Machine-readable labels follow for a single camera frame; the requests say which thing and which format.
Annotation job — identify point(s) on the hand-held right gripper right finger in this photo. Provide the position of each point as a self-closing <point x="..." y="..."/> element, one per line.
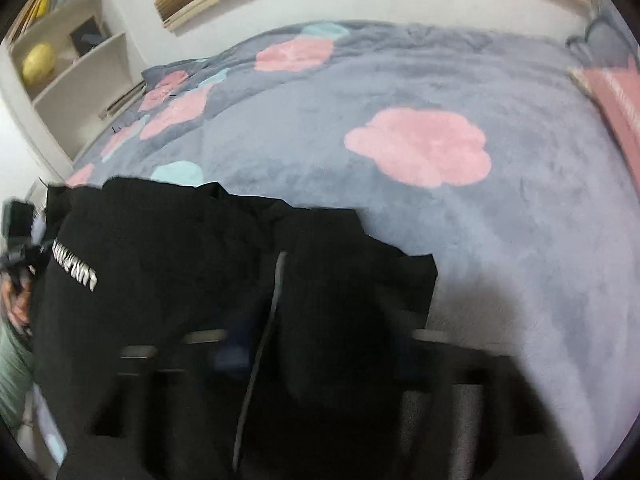
<point x="440" y="360"/>

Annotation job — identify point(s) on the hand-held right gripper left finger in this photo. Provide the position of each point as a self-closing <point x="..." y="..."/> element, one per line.
<point x="230" y="355"/>

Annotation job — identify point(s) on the black hooded jacket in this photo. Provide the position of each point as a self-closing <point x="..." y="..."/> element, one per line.
<point x="175" y="260"/>

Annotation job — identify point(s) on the person's left hand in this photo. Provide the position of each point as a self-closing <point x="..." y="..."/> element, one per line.
<point x="17" y="310"/>

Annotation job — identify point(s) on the grey floral blanket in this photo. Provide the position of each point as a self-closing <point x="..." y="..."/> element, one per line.
<point x="450" y="260"/>

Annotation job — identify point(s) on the white bookshelf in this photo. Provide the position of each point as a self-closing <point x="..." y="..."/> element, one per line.
<point x="75" y="90"/>

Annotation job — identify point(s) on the yellow globe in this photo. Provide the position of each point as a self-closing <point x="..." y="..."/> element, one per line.
<point x="38" y="64"/>

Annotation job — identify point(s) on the black box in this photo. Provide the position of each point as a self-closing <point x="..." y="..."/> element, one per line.
<point x="89" y="37"/>

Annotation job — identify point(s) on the pink pillow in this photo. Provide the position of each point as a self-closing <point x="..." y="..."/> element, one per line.
<point x="620" y="105"/>

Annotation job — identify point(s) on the grey cushion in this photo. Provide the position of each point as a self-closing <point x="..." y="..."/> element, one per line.
<point x="605" y="40"/>

